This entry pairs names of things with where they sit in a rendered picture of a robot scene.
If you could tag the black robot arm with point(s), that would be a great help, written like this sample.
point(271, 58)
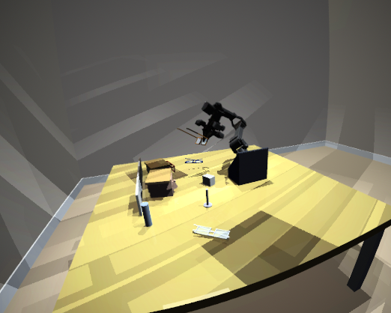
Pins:
point(216, 110)

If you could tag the brown glasses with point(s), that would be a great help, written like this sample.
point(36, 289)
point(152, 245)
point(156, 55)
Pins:
point(199, 139)

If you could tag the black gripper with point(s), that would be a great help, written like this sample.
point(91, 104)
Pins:
point(209, 130)

